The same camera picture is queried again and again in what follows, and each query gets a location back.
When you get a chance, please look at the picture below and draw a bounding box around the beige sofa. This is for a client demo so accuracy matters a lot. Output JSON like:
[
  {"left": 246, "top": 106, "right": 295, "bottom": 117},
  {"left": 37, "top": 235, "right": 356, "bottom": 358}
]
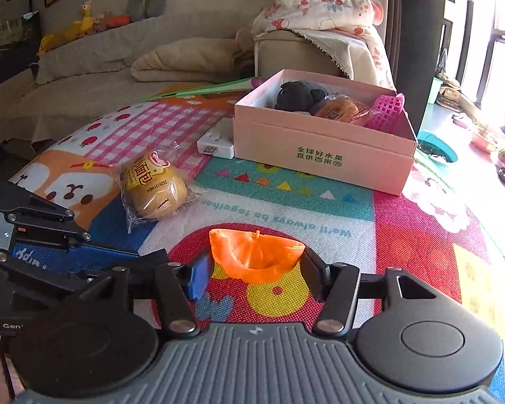
[{"left": 0, "top": 8, "right": 388, "bottom": 156}]

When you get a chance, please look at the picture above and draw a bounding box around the white power adapter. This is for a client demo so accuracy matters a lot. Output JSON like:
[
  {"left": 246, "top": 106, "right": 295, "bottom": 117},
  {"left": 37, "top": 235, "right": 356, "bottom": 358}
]
[{"left": 196, "top": 117, "right": 236, "bottom": 161}]

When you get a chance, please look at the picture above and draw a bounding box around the grey fringed towel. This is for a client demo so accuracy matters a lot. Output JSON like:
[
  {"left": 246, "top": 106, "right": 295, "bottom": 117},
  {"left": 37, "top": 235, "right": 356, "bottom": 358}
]
[{"left": 295, "top": 29, "right": 377, "bottom": 80}]

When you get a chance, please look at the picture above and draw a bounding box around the grey plush toy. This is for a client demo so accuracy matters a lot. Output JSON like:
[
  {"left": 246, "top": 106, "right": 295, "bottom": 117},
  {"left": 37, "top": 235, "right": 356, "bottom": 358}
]
[{"left": 274, "top": 81, "right": 333, "bottom": 114}]

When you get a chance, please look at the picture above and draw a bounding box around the colourful play mat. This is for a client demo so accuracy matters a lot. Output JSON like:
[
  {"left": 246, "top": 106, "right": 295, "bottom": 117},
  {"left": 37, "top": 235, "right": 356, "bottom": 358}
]
[{"left": 8, "top": 78, "right": 505, "bottom": 404}]

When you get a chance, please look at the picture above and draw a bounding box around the orange plastic toy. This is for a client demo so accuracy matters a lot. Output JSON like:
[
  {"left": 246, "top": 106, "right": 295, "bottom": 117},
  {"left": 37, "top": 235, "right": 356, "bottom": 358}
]
[{"left": 209, "top": 228, "right": 306, "bottom": 284}]

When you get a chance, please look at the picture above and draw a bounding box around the bread loaf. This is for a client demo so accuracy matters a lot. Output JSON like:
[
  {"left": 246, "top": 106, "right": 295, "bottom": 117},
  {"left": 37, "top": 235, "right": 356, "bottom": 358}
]
[{"left": 311, "top": 95, "right": 373, "bottom": 127}]

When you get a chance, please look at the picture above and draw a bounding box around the pink cardboard box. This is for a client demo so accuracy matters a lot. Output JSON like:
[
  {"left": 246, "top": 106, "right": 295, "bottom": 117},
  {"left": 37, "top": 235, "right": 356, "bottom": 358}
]
[{"left": 232, "top": 68, "right": 418, "bottom": 196}]

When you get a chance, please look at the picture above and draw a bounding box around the yellow plush toy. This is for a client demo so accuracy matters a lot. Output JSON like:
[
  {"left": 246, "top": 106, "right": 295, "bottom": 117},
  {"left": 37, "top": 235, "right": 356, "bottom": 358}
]
[{"left": 38, "top": 1, "right": 97, "bottom": 53}]

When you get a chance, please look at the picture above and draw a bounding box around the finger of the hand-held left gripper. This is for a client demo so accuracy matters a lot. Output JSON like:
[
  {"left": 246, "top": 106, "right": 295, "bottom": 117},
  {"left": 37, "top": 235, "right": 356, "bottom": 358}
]
[
  {"left": 0, "top": 250, "right": 110, "bottom": 299},
  {"left": 0, "top": 178, "right": 90, "bottom": 249}
]

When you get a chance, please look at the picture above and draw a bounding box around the beige curtain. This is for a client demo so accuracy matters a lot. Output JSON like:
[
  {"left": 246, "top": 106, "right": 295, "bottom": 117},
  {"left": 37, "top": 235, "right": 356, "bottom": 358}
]
[{"left": 360, "top": 0, "right": 402, "bottom": 89}]

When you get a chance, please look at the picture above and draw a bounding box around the dark glass cabinet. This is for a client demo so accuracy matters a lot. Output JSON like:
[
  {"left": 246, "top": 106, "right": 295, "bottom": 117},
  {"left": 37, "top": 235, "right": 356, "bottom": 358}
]
[{"left": 0, "top": 0, "right": 43, "bottom": 93}]

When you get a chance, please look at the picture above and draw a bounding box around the pink plant pot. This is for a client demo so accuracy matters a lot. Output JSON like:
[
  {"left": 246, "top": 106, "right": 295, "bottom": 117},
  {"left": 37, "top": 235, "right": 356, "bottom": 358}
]
[{"left": 471, "top": 132, "right": 499, "bottom": 152}]

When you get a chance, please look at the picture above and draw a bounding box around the small cardboard box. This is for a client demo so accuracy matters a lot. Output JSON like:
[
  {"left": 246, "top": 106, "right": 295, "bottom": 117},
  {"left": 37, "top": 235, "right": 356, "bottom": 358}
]
[{"left": 440, "top": 86, "right": 468, "bottom": 108}]

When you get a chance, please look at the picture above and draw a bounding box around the dark window frame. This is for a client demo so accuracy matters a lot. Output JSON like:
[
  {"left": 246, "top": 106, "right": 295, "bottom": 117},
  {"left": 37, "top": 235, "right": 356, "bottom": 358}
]
[{"left": 440, "top": 0, "right": 505, "bottom": 148}]

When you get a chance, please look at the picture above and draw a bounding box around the teal round basin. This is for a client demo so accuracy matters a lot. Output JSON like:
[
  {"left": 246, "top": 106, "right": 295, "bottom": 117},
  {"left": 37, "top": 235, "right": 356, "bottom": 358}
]
[{"left": 416, "top": 130, "right": 459, "bottom": 164}]

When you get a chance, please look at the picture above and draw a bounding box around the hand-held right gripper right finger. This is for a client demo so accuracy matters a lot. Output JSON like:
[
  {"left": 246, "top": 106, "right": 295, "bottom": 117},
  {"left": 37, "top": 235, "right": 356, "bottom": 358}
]
[{"left": 300, "top": 246, "right": 468, "bottom": 341}]

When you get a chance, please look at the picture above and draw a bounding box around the floral printed quilt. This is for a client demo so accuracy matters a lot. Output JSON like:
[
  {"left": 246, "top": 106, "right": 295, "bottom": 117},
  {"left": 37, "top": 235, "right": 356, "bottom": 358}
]
[{"left": 252, "top": 0, "right": 396, "bottom": 91}]

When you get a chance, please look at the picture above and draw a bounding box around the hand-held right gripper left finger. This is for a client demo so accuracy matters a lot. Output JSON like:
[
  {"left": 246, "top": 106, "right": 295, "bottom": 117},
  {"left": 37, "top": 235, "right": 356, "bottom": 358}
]
[{"left": 78, "top": 247, "right": 216, "bottom": 339}]

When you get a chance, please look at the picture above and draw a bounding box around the round bun in clear packet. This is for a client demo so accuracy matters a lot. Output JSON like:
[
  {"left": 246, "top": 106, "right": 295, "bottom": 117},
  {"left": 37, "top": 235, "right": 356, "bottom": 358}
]
[{"left": 115, "top": 143, "right": 207, "bottom": 234}]

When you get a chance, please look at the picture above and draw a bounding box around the pink plastic toy basket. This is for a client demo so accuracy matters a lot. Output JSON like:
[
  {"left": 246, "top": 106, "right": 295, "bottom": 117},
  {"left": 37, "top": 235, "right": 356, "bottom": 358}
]
[{"left": 364, "top": 93, "right": 406, "bottom": 133}]

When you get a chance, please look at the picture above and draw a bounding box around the folded beige blanket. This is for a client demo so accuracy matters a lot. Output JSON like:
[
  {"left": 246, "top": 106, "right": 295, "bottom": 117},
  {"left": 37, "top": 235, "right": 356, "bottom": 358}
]
[{"left": 130, "top": 38, "right": 255, "bottom": 84}]

